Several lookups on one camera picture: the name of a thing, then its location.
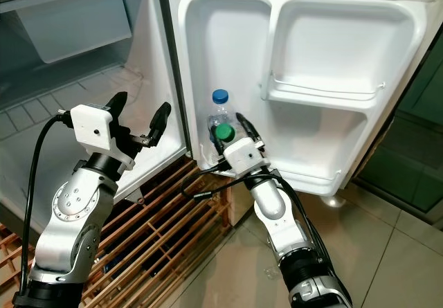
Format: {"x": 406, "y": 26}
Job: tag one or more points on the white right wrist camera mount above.
{"x": 243, "y": 156}

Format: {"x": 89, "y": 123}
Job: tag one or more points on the white door shelf rail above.
{"x": 325, "y": 93}

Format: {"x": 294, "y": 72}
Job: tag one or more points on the blue capped water bottle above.
{"x": 220, "y": 107}

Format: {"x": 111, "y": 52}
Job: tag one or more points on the translucent freezer compartment flap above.
{"x": 73, "y": 28}

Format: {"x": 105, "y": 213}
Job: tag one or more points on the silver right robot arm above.
{"x": 270, "y": 207}

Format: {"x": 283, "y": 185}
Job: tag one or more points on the wooden slatted rack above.
{"x": 166, "y": 232}

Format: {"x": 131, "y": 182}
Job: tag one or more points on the dark green glossy cabinet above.
{"x": 408, "y": 162}

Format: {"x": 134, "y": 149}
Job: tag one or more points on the white fridge door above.
{"x": 325, "y": 135}

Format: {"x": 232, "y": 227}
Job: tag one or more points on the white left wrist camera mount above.
{"x": 93, "y": 131}

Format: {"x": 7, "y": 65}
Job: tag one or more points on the grey mini fridge body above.
{"x": 34, "y": 73}

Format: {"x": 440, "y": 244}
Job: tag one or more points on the green capped bottle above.
{"x": 224, "y": 132}

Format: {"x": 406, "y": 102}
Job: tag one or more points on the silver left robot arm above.
{"x": 73, "y": 211}

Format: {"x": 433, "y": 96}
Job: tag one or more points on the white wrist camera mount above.
{"x": 243, "y": 156}
{"x": 93, "y": 131}

